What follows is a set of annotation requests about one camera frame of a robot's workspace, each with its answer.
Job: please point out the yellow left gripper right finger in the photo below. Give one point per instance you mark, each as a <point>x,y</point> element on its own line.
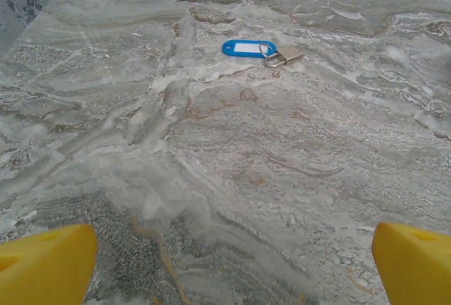
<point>415,266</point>

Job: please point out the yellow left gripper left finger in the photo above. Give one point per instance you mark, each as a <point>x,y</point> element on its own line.
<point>46,266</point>

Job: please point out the small brass padlock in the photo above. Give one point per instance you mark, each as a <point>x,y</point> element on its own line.
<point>290,54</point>

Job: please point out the blue key tag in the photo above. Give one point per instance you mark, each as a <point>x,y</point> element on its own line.
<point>229,48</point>

